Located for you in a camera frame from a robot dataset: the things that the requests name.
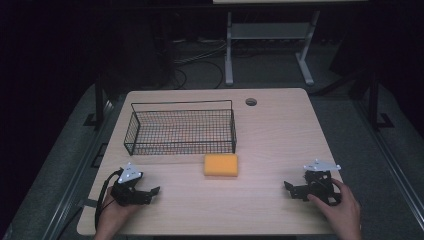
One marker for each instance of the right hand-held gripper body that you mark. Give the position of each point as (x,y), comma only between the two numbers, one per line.
(321,186)

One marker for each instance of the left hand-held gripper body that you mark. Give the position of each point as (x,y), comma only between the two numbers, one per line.
(128,191)

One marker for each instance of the person's left hand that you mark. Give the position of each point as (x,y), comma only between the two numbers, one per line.
(115,213)

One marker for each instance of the person's right hand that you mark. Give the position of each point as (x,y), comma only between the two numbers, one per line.
(341,210)

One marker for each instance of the yellow sponge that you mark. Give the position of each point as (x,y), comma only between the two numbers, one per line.
(221,165)

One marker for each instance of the black metal stand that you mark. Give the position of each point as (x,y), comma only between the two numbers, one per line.
(99,100)
(374,100)

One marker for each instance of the aluminium frame rail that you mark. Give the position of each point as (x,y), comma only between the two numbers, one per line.
(76,176)
(390,156)

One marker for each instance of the white metal desk frame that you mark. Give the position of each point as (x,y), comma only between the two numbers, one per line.
(271,31)

